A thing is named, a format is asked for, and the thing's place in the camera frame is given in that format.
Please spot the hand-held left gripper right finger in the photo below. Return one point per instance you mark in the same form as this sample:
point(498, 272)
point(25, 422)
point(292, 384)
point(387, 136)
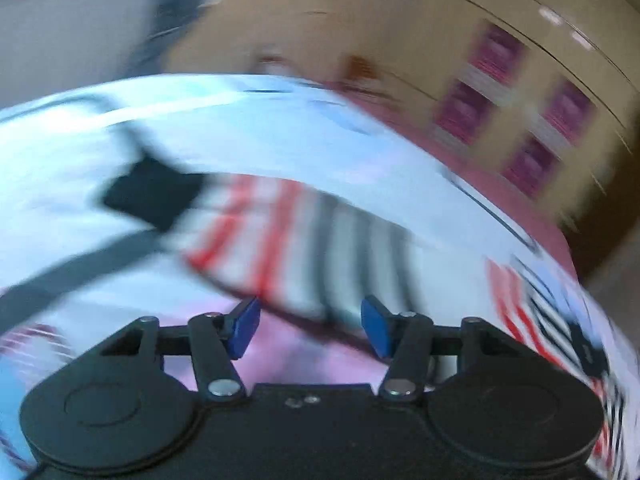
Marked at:
point(376, 329)

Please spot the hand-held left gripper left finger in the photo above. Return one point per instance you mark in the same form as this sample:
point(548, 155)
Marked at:
point(245, 329)

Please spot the red black striped sweater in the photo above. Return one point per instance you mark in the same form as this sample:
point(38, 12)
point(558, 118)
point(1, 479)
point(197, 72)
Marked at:
point(550, 320)
point(310, 240)

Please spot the pink bedsheet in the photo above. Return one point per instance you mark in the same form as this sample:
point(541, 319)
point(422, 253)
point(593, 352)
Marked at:
point(450, 160)

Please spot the printed blanket with squares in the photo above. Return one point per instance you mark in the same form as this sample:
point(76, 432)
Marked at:
point(75, 160)

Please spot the orange and white cloth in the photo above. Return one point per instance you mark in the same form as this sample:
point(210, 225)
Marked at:
point(357, 67)

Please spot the cream wardrobe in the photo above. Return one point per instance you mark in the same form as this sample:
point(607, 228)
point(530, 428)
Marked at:
point(400, 20)

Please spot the purple wall poster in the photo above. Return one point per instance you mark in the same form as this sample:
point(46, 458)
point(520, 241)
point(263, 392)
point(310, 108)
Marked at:
point(497, 50)
point(532, 165)
point(462, 110)
point(570, 110)

